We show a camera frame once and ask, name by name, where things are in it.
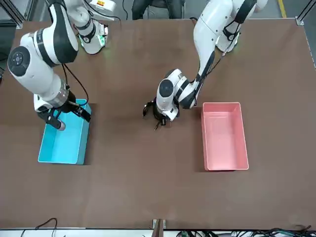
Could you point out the white box with warning label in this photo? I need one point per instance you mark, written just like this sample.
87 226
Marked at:
106 5

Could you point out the aluminium frame rail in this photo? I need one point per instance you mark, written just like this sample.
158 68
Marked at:
19 24

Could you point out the person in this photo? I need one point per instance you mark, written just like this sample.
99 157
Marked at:
139 10

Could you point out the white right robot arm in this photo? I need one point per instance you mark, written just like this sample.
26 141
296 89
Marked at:
32 74

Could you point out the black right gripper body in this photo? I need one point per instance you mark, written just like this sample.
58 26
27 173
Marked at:
64 105

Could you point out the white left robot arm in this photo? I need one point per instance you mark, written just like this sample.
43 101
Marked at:
209 29

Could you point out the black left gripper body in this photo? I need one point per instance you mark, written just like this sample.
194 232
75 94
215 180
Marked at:
162 121

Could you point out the blue plastic box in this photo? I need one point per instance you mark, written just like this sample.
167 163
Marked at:
64 148

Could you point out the pink plastic box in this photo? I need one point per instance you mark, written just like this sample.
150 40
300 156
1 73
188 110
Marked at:
222 138

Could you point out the aluminium frame post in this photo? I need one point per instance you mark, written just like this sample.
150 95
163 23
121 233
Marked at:
159 229

